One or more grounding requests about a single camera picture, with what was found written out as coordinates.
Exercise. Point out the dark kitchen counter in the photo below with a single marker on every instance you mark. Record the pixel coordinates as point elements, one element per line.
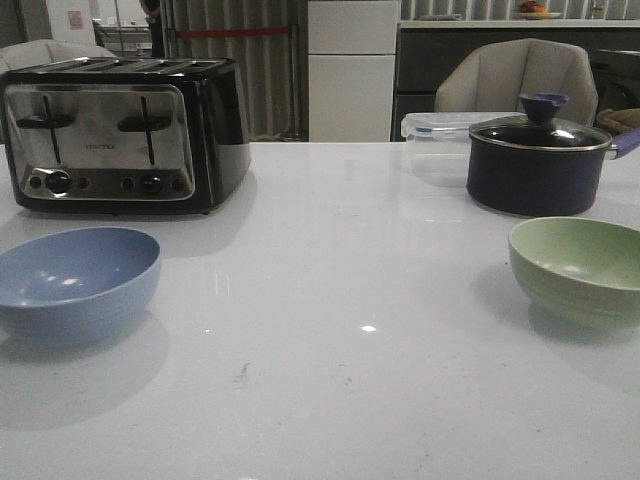
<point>428,52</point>

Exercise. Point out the black and chrome toaster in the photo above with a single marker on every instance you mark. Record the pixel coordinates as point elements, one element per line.
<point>124,135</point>

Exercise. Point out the beige chair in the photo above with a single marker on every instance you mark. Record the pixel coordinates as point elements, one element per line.
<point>45,51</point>
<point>492,77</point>

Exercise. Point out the yellow-brown cloth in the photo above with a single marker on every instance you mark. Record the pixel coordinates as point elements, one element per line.
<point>618,121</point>

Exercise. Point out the blue bowl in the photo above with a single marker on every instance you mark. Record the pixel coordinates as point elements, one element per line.
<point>78,286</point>

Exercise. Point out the glass pot lid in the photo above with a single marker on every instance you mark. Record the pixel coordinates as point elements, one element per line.
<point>540,127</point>

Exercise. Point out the fruit plate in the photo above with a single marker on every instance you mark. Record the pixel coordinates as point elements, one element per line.
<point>533,10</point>

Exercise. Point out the green bowl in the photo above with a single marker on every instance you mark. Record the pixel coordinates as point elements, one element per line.
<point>580,269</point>

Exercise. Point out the beige chair right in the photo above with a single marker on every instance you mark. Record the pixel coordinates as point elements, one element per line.
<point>492,77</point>

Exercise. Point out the clear plastic food container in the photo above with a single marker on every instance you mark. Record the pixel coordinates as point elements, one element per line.
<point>438,144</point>

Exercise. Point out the beige chair left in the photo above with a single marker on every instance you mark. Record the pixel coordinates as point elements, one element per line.
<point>45,51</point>

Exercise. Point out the dark blue saucepan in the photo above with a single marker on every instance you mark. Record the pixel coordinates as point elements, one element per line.
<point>534,182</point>

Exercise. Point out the white refrigerator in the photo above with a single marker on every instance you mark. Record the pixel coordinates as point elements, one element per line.
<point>351,69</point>

